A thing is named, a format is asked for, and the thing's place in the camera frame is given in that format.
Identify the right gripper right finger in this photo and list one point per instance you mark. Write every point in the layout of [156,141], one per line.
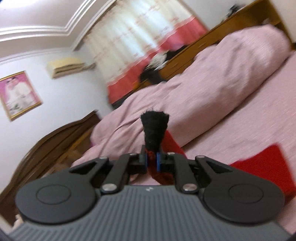
[190,176]

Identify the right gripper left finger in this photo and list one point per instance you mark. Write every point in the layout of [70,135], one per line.
[116,173]

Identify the red knit cardigan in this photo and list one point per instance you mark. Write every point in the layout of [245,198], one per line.
[268,164]

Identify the dark clothes pile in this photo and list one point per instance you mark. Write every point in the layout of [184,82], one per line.
[158,62]

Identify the dark wooden headboard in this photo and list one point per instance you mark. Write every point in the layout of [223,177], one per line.
[54,152]

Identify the pink floral bed sheet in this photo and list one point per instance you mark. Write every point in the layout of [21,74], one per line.
[265,118]

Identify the pink floral duvet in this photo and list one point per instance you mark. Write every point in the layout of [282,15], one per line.
[218,81]

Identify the gold framed portrait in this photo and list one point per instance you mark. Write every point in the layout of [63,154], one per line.
[18,95]

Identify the white and red curtain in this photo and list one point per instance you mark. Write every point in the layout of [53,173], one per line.
[125,39]

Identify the wooden dresser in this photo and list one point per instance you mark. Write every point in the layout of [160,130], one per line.
[255,14]

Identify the wall air conditioner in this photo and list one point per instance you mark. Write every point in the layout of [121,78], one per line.
[62,67]

